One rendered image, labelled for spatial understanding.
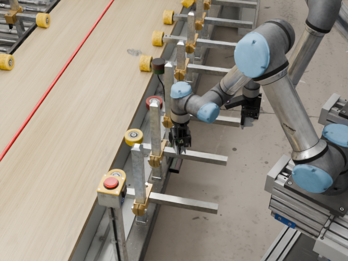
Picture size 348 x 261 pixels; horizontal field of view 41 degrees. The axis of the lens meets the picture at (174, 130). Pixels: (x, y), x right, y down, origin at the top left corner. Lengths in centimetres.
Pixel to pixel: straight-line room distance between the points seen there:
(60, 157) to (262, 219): 140
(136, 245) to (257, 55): 94
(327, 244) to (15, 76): 168
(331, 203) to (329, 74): 259
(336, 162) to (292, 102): 24
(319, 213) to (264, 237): 108
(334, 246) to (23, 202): 113
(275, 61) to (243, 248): 159
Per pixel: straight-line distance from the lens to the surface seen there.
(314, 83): 401
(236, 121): 216
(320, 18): 173
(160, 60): 201
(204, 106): 164
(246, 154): 324
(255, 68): 134
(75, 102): 224
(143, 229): 193
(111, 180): 140
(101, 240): 202
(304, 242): 258
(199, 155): 200
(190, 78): 262
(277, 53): 136
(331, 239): 169
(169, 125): 215
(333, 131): 157
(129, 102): 220
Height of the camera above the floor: 226
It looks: 42 degrees down
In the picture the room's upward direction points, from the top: straight up
